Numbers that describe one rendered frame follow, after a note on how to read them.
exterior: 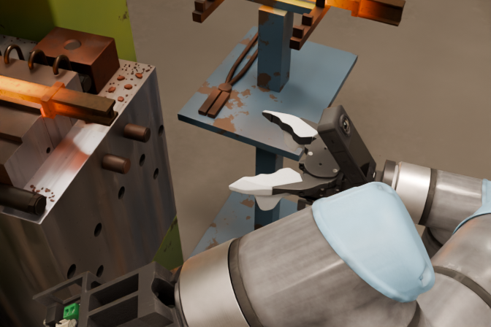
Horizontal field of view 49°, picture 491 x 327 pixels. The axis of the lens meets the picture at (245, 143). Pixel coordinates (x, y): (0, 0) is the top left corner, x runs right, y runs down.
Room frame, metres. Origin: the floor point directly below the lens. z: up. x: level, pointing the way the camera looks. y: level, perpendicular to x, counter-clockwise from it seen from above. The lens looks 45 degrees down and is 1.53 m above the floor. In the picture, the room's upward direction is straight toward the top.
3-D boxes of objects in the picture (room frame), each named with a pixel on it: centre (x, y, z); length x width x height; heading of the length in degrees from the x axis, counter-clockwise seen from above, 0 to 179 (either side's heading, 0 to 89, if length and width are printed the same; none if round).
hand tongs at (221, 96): (1.19, -0.03, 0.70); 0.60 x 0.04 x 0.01; 157
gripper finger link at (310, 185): (0.46, -0.07, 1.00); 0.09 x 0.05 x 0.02; 108
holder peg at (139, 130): (0.68, 0.19, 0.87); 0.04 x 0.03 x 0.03; 72
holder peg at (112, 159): (0.61, 0.21, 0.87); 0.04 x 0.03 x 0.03; 72
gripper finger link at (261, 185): (0.45, -0.03, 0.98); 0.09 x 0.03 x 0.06; 108
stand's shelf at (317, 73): (1.04, -0.07, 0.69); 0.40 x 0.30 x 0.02; 154
